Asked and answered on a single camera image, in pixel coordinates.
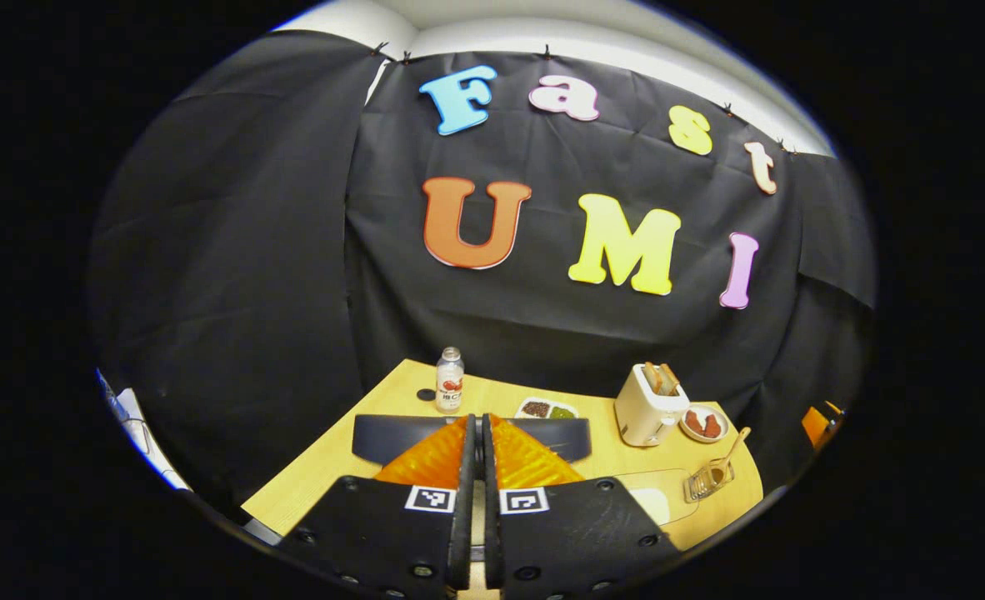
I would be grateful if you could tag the black backdrop cloth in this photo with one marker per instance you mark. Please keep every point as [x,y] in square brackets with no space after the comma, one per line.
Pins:
[251,250]

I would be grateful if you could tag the white divided dish of beans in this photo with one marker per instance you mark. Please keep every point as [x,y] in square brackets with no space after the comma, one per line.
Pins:
[547,409]

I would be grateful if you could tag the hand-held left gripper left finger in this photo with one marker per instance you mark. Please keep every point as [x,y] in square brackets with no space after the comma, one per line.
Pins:
[466,500]

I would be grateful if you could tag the dark grey rice cooker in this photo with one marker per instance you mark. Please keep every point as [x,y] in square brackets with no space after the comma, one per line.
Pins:
[392,437]

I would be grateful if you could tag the clear container of rice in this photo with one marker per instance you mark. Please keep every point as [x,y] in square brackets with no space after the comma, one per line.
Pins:
[667,496]

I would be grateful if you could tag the white side desk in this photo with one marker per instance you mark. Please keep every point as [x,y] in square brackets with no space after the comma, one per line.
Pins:
[144,437]

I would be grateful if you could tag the white plate with red food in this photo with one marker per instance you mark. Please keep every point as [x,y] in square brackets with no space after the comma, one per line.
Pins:
[703,423]

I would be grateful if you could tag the white toaster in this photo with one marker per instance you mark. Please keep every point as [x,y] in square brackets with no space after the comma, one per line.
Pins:
[647,417]

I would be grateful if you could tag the toast slice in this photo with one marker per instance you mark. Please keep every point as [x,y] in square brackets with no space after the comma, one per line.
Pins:
[670,377]
[651,379]

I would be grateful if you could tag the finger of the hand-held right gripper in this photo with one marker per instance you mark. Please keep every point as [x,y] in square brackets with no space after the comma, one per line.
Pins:
[817,425]

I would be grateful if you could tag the small clear drink bottle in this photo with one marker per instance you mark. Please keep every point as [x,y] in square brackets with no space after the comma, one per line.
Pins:
[449,383]

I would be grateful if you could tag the wooden spoon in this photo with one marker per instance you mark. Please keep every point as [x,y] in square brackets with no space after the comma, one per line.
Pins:
[734,446]

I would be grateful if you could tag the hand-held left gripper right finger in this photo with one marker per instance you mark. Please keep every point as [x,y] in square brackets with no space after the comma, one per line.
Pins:
[491,500]

